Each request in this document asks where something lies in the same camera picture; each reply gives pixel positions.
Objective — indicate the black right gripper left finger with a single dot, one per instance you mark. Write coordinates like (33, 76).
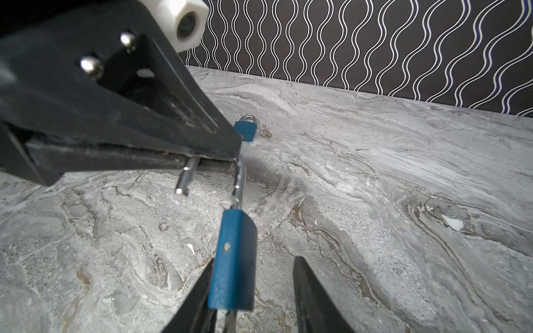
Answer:
(194, 315)

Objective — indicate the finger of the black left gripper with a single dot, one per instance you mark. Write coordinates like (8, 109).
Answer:
(43, 161)
(104, 72)

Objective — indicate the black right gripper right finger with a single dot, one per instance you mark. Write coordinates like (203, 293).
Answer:
(315, 311)

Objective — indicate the blue padlock front large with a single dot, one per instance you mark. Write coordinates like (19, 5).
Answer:
(248, 127)

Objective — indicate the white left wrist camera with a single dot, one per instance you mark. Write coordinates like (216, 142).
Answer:
(182, 21)

